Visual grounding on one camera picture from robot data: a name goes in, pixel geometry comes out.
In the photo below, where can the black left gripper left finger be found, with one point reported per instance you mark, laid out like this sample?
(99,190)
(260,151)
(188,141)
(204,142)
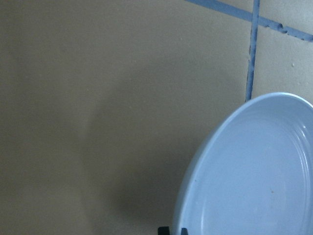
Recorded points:
(163,230)

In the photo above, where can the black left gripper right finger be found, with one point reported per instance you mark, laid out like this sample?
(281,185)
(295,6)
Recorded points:
(184,231)

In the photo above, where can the blue ceramic plate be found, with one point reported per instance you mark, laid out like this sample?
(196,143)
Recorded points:
(253,175)

